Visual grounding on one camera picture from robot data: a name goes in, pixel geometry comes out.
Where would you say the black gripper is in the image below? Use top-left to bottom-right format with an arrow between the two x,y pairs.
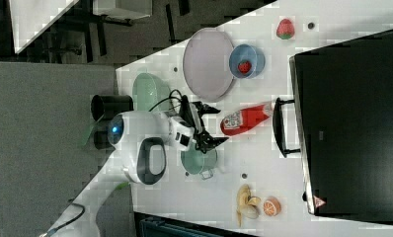
180,95 -> 228,153

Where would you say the red ketchup bottle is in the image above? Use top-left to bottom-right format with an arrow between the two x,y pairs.
220,102 -> 274,136

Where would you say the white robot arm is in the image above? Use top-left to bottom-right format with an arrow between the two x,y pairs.
39,96 -> 226,237

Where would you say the black toaster oven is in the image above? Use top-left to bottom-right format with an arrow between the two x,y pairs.
289,29 -> 393,225

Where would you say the lilac oval plate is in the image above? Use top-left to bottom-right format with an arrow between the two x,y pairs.
183,28 -> 233,102

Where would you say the strawberry in blue bowl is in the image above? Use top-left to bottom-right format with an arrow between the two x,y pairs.
238,60 -> 252,74

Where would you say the green colander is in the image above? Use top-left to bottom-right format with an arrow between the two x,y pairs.
132,73 -> 171,111

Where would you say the blue bowl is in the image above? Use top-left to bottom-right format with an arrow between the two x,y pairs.
229,44 -> 266,79

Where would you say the peeled toy banana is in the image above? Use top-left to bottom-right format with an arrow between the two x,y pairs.
236,184 -> 261,227

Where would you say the toy orange half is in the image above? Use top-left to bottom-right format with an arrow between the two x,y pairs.
263,197 -> 281,216

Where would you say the green cylinder object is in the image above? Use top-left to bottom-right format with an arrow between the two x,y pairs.
116,182 -> 129,191

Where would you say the green slotted spatula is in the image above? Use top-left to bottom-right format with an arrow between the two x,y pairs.
79,122 -> 97,146

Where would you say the strawberry on table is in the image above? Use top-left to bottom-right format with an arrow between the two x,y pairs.
276,19 -> 295,40

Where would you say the white side table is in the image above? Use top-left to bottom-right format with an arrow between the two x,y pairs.
8,0 -> 80,54

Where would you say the green cup with handle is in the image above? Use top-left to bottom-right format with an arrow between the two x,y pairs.
181,147 -> 217,180

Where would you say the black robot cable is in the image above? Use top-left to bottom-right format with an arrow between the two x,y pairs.
148,88 -> 185,113

